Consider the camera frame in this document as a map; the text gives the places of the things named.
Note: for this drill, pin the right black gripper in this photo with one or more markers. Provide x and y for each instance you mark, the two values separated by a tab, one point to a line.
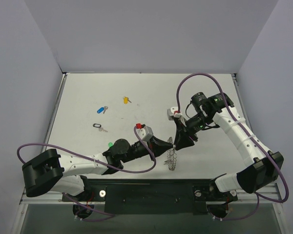
183	130

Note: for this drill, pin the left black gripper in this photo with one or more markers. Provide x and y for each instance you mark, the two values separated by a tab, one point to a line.
152	145

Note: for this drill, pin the metal key organizer disc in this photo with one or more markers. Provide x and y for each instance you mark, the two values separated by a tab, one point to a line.
172	156

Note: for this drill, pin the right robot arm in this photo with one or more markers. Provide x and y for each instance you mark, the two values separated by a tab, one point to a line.
262	165

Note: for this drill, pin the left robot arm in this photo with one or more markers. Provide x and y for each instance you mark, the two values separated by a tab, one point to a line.
51	171

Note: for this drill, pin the green tag key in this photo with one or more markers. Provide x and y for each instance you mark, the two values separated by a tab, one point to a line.
110	144

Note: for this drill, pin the yellow tag key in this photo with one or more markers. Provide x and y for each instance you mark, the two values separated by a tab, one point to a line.
126	100

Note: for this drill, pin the blue tag key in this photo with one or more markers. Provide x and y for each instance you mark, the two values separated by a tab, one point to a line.
102	110

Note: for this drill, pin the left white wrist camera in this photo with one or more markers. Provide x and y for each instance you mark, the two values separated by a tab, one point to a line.
144	132

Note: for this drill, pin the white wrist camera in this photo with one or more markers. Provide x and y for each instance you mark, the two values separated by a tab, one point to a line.
144	132
173	113

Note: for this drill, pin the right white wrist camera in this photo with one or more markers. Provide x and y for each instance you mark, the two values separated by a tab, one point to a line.
173	113

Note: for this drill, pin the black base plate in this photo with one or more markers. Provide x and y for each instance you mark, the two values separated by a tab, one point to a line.
156	196

